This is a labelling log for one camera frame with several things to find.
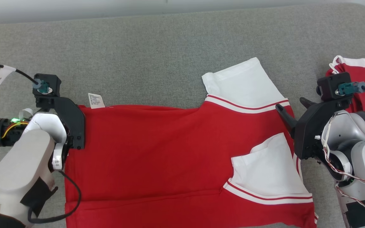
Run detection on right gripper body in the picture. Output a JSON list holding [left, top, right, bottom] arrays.
[[293, 99, 365, 160]]

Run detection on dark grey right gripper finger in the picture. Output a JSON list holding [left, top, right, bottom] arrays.
[[275, 104, 298, 129], [300, 97, 316, 109]]

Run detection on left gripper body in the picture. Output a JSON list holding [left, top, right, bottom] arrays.
[[0, 95, 85, 171]]

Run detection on red T-shirt with white sleeves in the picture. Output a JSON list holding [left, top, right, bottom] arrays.
[[64, 57, 318, 228]]

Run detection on black cable with teal plug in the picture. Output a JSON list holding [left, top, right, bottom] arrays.
[[0, 64, 51, 94], [335, 81, 365, 115]]

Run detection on thin black looped cable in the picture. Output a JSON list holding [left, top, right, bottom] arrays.
[[27, 170, 82, 224]]

